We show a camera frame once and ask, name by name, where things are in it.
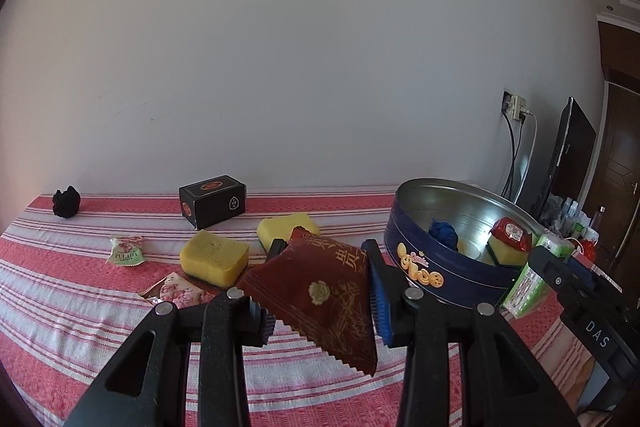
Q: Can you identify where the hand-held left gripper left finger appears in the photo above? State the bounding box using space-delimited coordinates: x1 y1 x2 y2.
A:
62 238 290 427

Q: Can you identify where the dark red gold snack packet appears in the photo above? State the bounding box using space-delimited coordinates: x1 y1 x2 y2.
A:
236 228 377 377

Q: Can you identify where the green wet wipes pack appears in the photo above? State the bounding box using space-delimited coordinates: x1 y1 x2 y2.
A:
500 231 576 319

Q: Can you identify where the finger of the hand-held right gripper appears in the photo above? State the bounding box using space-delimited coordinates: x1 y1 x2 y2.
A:
528 246 626 308

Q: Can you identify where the green white candy packet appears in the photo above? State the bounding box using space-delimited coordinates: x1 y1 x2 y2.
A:
106 234 147 267

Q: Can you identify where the black flat monitor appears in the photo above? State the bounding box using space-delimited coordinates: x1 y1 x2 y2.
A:
530 97 597 220

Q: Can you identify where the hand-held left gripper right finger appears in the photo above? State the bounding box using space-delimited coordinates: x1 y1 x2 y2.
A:
360 239 581 427

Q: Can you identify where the small black cardboard box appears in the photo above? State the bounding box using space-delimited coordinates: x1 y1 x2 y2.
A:
179 175 248 231

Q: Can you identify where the blue round cookie tin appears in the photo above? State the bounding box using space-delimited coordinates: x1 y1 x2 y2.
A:
384 178 543 310

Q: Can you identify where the black hair tie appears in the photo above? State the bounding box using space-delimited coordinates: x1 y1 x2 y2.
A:
52 187 81 219

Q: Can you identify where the red striped cloth desktop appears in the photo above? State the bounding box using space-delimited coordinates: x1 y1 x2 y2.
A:
0 181 621 427

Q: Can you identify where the metal door handle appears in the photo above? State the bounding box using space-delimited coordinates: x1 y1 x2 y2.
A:
616 179 640 268

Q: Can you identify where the cluster of bottles and jars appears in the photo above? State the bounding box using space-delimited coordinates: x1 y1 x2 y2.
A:
542 194 608 260

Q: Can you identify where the bright red snack packet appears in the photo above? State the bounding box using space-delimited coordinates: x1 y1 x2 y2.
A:
490 217 532 253

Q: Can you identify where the blue cloth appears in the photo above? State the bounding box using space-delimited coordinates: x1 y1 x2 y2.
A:
428 219 460 252

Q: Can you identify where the pink flower snack packet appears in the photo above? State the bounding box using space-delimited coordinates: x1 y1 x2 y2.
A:
139 272 221 309

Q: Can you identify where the brown wooden door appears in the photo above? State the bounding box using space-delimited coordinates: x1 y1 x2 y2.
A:
582 22 640 283

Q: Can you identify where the white power cable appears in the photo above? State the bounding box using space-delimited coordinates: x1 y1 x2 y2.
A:
517 111 538 204

